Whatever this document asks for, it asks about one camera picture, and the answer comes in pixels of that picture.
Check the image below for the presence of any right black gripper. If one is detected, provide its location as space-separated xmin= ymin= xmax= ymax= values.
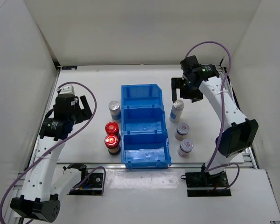
xmin=171 ymin=77 xmax=203 ymax=104

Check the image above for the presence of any silver-lid salt shaker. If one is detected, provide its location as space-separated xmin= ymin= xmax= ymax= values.
xmin=169 ymin=99 xmax=184 ymax=123
xmin=108 ymin=101 xmax=121 ymax=123

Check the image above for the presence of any white-lid spice jar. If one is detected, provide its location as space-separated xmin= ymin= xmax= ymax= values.
xmin=177 ymin=139 xmax=194 ymax=157
xmin=175 ymin=123 xmax=189 ymax=141

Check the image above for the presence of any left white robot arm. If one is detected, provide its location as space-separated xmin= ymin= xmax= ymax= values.
xmin=10 ymin=93 xmax=92 ymax=223

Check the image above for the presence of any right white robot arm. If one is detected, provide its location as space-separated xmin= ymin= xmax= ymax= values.
xmin=171 ymin=63 xmax=259 ymax=187

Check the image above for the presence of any far red-lid sauce jar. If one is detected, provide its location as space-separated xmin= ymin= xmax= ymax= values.
xmin=105 ymin=122 xmax=120 ymax=139

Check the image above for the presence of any red-lid sauce jar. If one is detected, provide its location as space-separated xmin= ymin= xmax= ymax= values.
xmin=105 ymin=122 xmax=120 ymax=139
xmin=105 ymin=134 xmax=121 ymax=155

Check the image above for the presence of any near red-lid sauce jar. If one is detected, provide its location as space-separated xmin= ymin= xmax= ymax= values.
xmin=105 ymin=134 xmax=121 ymax=155

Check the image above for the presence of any middle blue storage bin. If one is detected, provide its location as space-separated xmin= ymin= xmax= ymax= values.
xmin=121 ymin=106 xmax=168 ymax=135

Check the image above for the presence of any blue storage bin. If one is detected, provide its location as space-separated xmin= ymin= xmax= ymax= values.
xmin=121 ymin=106 xmax=168 ymax=135
xmin=121 ymin=84 xmax=164 ymax=108
xmin=121 ymin=133 xmax=172 ymax=169

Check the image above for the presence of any far blue storage bin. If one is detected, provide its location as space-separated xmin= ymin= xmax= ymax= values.
xmin=121 ymin=84 xmax=164 ymax=108

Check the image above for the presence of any near blue storage bin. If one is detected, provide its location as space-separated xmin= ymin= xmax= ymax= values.
xmin=121 ymin=133 xmax=172 ymax=169

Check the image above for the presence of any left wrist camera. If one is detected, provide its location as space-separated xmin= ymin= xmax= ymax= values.
xmin=57 ymin=84 xmax=75 ymax=98

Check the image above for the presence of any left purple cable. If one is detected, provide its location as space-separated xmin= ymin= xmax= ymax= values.
xmin=0 ymin=81 xmax=106 ymax=224

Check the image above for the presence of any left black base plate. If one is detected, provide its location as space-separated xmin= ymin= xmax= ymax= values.
xmin=68 ymin=166 xmax=106 ymax=196

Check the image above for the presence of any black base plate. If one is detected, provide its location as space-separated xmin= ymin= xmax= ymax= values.
xmin=181 ymin=171 xmax=231 ymax=197
xmin=68 ymin=166 xmax=106 ymax=196

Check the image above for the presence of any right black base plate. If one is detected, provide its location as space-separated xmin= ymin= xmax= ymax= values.
xmin=181 ymin=171 xmax=231 ymax=197

